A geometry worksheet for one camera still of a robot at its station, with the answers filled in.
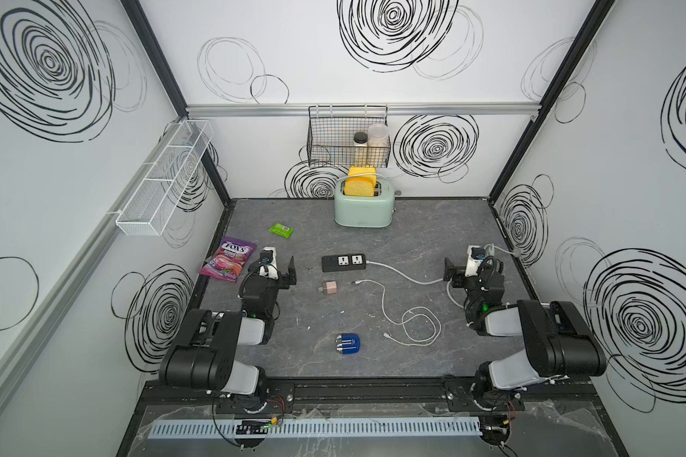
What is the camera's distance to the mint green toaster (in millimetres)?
1030

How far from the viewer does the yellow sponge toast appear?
98cm

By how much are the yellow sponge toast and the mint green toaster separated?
13 mm
